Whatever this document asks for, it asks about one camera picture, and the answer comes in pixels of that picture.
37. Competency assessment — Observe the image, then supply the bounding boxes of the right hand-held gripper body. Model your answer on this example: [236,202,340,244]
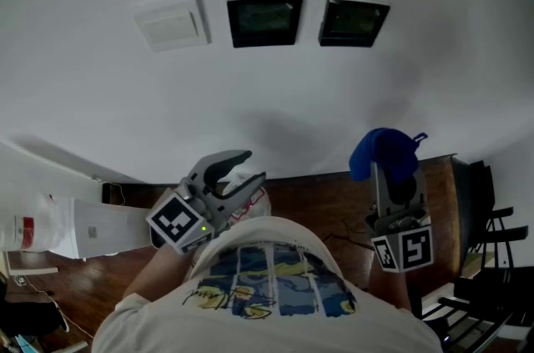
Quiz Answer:
[365,205,436,274]

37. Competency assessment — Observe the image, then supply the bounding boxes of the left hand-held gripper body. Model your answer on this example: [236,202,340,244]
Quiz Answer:
[145,174,231,256]

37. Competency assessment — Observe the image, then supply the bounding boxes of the blue cloth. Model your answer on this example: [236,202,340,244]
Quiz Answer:
[349,128,430,194]

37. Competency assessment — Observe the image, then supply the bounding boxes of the black wall control panel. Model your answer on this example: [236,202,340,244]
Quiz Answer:
[226,0,304,49]
[318,0,391,48]

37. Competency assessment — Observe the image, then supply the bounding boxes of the person's right forearm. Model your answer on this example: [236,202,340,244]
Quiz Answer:
[369,265,413,313]

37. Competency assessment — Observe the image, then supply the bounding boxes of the person's left forearm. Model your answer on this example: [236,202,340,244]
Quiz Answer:
[122,245,198,302]

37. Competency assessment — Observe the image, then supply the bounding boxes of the white crumpled plastic bag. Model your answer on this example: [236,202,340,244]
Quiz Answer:
[223,171,273,222]

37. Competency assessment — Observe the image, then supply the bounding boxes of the white cabinet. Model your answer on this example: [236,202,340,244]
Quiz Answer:
[49,196,156,260]

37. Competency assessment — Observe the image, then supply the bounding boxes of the black metal chair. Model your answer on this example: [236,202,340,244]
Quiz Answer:
[419,159,534,353]

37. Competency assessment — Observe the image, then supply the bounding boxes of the person's white printed t-shirt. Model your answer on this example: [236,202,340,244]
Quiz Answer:
[91,215,443,353]

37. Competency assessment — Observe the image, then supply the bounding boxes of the white slanted board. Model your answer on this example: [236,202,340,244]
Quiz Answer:
[0,140,141,204]

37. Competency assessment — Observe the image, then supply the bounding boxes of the plastic bag with red label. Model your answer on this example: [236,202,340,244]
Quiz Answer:
[0,192,77,257]

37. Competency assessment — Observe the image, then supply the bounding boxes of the black bag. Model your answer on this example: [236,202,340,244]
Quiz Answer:
[0,271,70,346]

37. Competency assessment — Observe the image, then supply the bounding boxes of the white wall switch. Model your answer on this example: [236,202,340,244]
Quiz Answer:
[133,0,212,53]

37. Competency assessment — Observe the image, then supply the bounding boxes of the white cable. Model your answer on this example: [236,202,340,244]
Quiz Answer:
[14,275,95,340]

